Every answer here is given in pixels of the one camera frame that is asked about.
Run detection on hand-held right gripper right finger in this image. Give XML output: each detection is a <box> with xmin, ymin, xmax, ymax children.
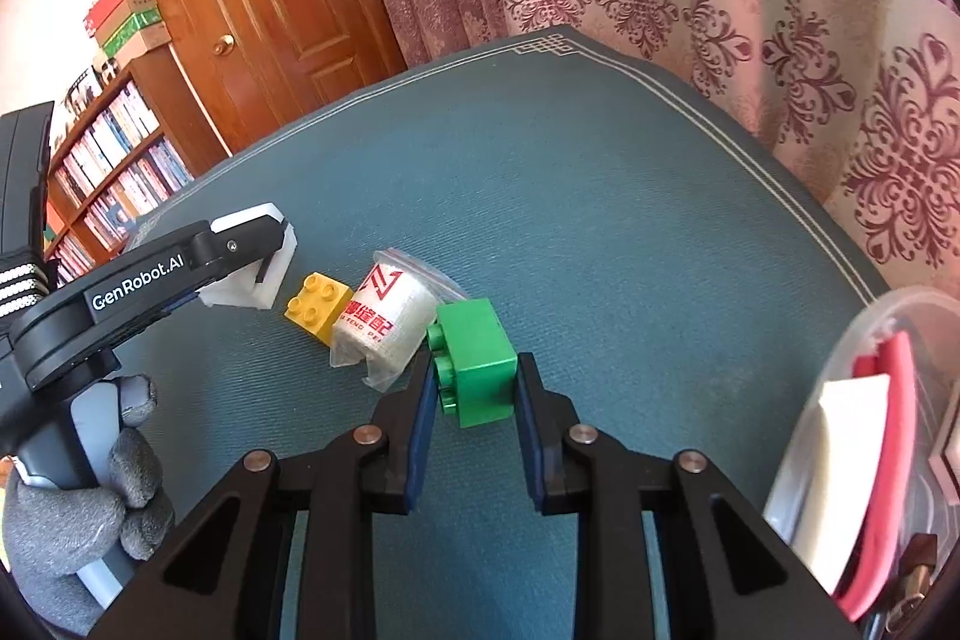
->
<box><xmin>514</xmin><ymin>351</ymin><xmax>860</xmax><ymax>640</ymax></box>

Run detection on rows of books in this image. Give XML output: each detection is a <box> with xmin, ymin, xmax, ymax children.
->
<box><xmin>45</xmin><ymin>81</ymin><xmax>196</xmax><ymax>281</ymax></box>

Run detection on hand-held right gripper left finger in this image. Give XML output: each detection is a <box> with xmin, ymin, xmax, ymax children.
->
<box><xmin>88</xmin><ymin>351</ymin><xmax>440</xmax><ymax>640</ymax></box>

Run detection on green box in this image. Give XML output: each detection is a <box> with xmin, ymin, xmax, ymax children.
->
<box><xmin>101</xmin><ymin>6</ymin><xmax>162</xmax><ymax>52</ymax></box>

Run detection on cardboard box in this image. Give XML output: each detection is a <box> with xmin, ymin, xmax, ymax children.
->
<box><xmin>112</xmin><ymin>26</ymin><xmax>177</xmax><ymax>64</ymax></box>

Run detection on stack of coloured boxes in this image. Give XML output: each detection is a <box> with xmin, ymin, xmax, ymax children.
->
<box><xmin>85</xmin><ymin>0</ymin><xmax>151</xmax><ymax>37</ymax></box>

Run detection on green toy brick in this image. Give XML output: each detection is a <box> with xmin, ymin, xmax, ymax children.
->
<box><xmin>426</xmin><ymin>299</ymin><xmax>520</xmax><ymax>429</ymax></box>

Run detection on person's left hand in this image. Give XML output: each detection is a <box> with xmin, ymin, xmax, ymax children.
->
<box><xmin>0</xmin><ymin>374</ymin><xmax>177</xmax><ymax>637</ymax></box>

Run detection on clear plastic container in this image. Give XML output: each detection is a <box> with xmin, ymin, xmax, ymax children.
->
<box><xmin>761</xmin><ymin>286</ymin><xmax>960</xmax><ymax>640</ymax></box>

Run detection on framed photo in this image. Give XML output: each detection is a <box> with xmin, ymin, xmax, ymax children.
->
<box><xmin>64</xmin><ymin>66</ymin><xmax>106</xmax><ymax>112</ymax></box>

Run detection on white cream tube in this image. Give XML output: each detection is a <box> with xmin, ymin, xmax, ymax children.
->
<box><xmin>795</xmin><ymin>374</ymin><xmax>895</xmax><ymax>600</ymax></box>

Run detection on white sponge block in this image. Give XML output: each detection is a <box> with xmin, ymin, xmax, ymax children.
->
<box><xmin>199</xmin><ymin>201</ymin><xmax>299</xmax><ymax>311</ymax></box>

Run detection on yellow toy brick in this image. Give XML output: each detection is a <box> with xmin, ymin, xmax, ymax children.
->
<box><xmin>283</xmin><ymin>272</ymin><xmax>353</xmax><ymax>348</ymax></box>

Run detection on wooden bookshelf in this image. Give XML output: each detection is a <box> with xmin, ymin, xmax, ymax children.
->
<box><xmin>41</xmin><ymin>44</ymin><xmax>226</xmax><ymax>285</ymax></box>

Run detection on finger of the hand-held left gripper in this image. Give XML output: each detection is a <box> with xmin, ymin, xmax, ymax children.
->
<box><xmin>109</xmin><ymin>250</ymin><xmax>286</xmax><ymax>348</ymax></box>
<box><xmin>187</xmin><ymin>216</ymin><xmax>295</xmax><ymax>281</ymax></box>

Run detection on teal cloth-covered desktop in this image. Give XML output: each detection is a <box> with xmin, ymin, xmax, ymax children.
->
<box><xmin>75</xmin><ymin>26</ymin><xmax>897</xmax><ymax>640</ymax></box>

